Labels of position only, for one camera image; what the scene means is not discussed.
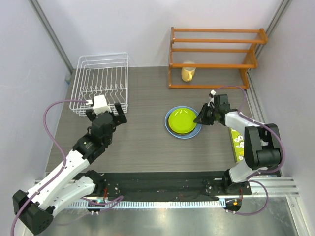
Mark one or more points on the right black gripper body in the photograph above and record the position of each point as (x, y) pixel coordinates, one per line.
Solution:
(215, 110)

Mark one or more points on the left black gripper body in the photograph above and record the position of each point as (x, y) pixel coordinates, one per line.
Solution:
(113, 125)

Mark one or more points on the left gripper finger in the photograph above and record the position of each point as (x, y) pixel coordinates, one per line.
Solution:
(120, 117)
(90, 114)

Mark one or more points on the light blue plate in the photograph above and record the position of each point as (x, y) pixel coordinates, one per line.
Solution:
(191, 135)

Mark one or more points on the lime green plate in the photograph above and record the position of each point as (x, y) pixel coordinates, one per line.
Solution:
(181, 120)

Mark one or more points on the yellow patterned plate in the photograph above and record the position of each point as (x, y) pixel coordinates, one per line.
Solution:
(179, 134)

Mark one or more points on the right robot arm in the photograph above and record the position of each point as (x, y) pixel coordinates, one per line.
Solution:
(263, 149)

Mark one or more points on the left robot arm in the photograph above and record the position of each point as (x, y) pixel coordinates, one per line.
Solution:
(37, 207)

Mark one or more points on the orange wooden shelf rack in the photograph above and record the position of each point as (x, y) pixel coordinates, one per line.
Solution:
(212, 49)

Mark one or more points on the green box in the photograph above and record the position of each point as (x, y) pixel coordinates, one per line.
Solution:
(238, 142)

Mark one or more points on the yellow mug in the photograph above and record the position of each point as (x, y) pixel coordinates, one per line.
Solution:
(187, 73)

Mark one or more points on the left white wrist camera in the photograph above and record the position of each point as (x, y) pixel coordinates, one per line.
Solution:
(98, 105)

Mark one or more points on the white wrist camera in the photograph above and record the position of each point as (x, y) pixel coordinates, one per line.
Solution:
(98, 105)
(211, 96)

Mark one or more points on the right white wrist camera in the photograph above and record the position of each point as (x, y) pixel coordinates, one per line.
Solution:
(211, 96)

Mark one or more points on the white wire dish rack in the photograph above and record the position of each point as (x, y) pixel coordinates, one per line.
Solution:
(105, 74)

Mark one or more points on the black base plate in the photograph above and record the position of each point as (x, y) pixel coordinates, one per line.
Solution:
(169, 186)

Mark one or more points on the white perforated cable strip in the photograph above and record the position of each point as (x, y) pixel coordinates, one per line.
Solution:
(81, 204)

